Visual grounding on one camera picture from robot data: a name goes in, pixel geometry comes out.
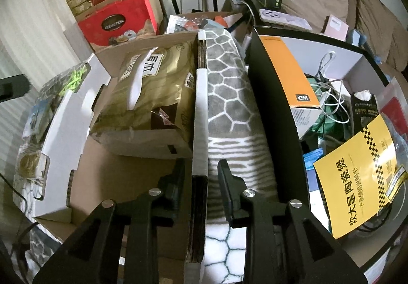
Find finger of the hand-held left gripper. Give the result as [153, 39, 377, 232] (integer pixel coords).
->
[0, 75, 30, 103]

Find gold paper bag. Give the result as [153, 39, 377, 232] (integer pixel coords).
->
[89, 39, 196, 159]

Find black storage box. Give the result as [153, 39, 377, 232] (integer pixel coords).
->
[247, 25, 408, 272]

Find white cables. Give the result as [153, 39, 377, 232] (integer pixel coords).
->
[306, 51, 354, 125]

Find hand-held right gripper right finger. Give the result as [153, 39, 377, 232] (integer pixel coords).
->
[217, 159, 378, 284]

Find blue face masks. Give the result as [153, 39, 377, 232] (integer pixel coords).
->
[303, 148, 324, 171]

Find stack of small gold boxes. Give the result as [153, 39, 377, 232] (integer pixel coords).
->
[63, 0, 93, 17]

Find yellow manual booklet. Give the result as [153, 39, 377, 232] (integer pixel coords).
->
[313, 114, 403, 240]

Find orange carton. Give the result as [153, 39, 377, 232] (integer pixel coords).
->
[259, 35, 322, 138]

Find pink box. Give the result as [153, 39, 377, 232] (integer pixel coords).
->
[323, 14, 349, 41]

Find large red gift box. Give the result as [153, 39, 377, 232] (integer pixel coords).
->
[77, 0, 160, 49]

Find red-labelled clear plastic bag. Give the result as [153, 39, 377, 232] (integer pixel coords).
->
[376, 78, 408, 176]

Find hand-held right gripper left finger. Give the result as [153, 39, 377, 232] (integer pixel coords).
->
[32, 158, 186, 284]

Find black packet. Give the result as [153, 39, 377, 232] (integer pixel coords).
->
[351, 90, 380, 138]

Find white phone box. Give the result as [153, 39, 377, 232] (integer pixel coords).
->
[259, 8, 313, 31]

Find white-edged cardboard box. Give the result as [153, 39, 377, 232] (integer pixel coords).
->
[30, 29, 211, 284]

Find giraffe pattern blanket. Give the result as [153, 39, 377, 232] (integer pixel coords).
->
[9, 29, 281, 284]

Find clear bag with gold coil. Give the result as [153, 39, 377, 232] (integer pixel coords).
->
[16, 144, 52, 183]

